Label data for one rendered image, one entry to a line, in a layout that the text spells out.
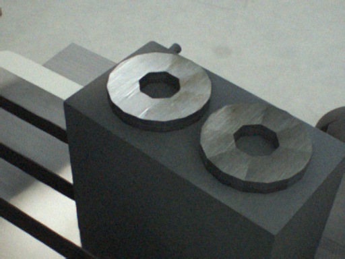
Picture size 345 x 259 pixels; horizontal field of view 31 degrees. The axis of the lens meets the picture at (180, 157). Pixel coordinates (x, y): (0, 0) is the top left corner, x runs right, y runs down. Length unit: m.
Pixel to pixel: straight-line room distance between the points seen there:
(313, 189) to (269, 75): 1.94
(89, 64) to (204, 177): 0.74
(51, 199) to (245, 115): 0.28
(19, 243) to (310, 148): 0.33
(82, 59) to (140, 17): 1.46
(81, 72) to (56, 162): 0.46
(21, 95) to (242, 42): 1.79
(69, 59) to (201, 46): 1.35
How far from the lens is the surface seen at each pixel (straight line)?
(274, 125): 0.52
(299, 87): 2.40
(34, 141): 0.79
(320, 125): 1.45
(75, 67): 1.20
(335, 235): 1.19
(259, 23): 2.69
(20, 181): 0.74
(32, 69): 1.06
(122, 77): 0.55
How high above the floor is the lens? 1.51
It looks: 47 degrees down
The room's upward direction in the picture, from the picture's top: 4 degrees clockwise
